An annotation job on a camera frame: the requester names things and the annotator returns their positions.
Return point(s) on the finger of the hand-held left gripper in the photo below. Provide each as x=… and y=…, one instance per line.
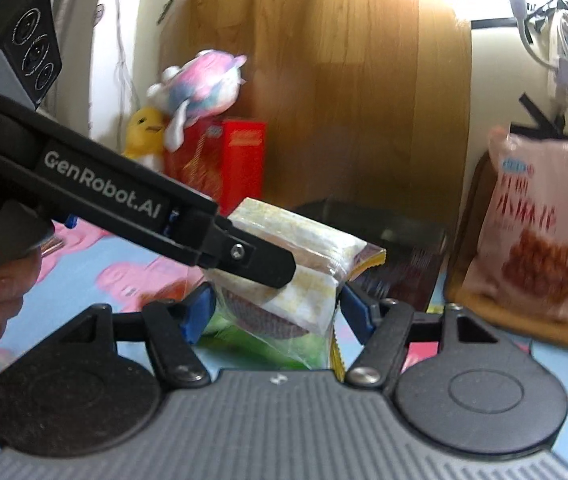
x=259, y=262

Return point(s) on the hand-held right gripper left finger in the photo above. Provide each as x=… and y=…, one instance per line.
x=198, y=312

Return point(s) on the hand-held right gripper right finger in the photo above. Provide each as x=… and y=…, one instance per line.
x=356, y=312

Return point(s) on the clear plastic snack bag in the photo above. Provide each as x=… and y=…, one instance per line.
x=309, y=245

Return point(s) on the yellow duck plush toy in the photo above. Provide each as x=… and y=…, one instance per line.
x=144, y=132

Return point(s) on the black box with sheep picture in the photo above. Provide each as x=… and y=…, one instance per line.
x=403, y=255

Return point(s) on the printed blanket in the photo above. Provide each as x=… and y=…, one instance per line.
x=129, y=270

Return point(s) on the red gift box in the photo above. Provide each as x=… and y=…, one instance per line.
x=234, y=160

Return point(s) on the wooden tray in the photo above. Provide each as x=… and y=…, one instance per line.
x=468, y=290

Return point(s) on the pink and blue plush toy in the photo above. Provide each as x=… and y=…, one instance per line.
x=204, y=87

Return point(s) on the grey curtain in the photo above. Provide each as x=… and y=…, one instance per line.
x=71, y=35

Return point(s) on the wooden headboard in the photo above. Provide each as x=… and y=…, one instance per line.
x=353, y=100

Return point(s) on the pink snack bag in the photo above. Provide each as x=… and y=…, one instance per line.
x=538, y=220

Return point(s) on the black tape cross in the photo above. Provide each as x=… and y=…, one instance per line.
x=538, y=117

